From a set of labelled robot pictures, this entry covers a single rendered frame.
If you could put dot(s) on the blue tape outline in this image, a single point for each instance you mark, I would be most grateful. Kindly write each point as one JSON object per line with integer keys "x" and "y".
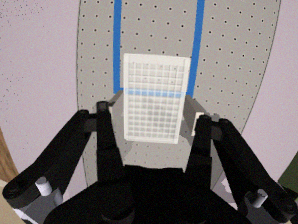
{"x": 195, "y": 51}

